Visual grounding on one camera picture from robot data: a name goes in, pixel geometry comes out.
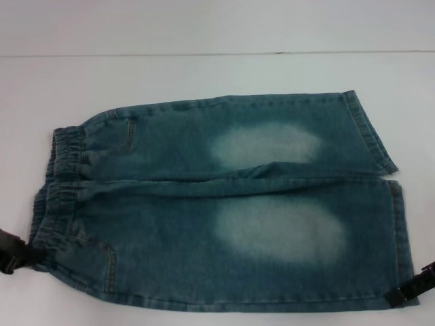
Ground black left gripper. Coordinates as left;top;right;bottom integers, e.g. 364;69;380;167
0;227;46;276

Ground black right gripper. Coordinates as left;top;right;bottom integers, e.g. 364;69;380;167
388;259;435;303

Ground blue denim shorts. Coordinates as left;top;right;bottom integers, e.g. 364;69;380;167
30;90;422;312

